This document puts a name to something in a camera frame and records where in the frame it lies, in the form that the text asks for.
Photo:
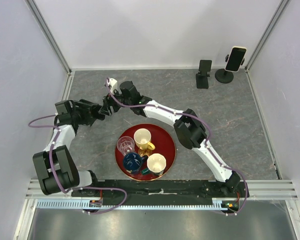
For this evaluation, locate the clear drinking glass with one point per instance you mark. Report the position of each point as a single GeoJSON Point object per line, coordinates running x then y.
{"type": "Point", "coordinates": [126, 145]}

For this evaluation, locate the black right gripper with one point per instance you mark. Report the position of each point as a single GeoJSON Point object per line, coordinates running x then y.
{"type": "Point", "coordinates": [109, 101]}

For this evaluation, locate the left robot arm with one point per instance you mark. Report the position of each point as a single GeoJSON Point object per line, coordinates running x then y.
{"type": "Point", "coordinates": [54, 166]}

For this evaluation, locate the slotted grey cable duct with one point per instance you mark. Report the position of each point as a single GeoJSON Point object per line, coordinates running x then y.
{"type": "Point", "coordinates": [86, 204]}

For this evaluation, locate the cream cup with green label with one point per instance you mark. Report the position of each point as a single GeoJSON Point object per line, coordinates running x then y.
{"type": "Point", "coordinates": [156, 163]}

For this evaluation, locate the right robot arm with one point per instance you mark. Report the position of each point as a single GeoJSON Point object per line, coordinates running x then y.
{"type": "Point", "coordinates": [189, 129]}

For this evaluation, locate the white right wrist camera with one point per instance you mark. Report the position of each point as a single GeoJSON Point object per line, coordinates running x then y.
{"type": "Point", "coordinates": [112, 84]}

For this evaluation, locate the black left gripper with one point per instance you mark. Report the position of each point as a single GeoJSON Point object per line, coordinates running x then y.
{"type": "Point", "coordinates": [86, 109]}

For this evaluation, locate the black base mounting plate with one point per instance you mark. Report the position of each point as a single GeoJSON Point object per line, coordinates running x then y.
{"type": "Point", "coordinates": [162, 191]}

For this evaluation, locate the dark blue cup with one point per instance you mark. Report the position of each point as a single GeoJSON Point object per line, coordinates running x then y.
{"type": "Point", "coordinates": [132, 162]}

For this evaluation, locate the black phone stand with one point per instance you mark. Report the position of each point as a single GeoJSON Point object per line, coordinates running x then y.
{"type": "Point", "coordinates": [224, 76]}

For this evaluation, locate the yellow handled cream mug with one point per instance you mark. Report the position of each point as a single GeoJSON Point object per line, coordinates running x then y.
{"type": "Point", "coordinates": [143, 139]}

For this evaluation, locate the cream cased smartphone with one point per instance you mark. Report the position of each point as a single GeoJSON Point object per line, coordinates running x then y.
{"type": "Point", "coordinates": [235, 59]}

